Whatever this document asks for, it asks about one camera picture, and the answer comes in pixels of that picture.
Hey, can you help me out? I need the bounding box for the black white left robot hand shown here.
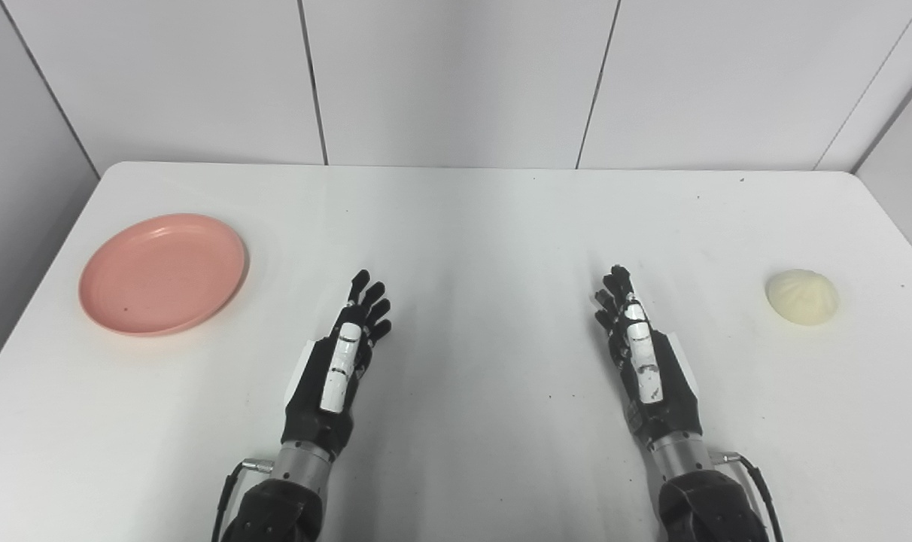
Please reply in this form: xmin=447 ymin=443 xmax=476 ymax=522
xmin=281 ymin=269 xmax=393 ymax=458

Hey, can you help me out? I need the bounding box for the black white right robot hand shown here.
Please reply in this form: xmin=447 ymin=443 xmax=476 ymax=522
xmin=594 ymin=263 xmax=705 ymax=452

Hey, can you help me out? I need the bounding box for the white steamed bun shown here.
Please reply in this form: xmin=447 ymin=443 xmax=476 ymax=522
xmin=765 ymin=268 xmax=840 ymax=327

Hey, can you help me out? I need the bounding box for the pink round plate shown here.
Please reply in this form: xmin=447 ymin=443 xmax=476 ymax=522
xmin=78 ymin=213 xmax=249 ymax=337

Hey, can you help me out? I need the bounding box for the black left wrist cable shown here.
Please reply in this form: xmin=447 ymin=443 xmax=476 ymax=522
xmin=211 ymin=458 xmax=276 ymax=542

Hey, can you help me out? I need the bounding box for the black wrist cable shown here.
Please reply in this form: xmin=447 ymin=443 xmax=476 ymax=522
xmin=716 ymin=450 xmax=786 ymax=542
xmin=211 ymin=458 xmax=276 ymax=542

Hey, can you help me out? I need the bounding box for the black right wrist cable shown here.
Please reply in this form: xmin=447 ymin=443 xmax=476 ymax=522
xmin=716 ymin=450 xmax=786 ymax=542

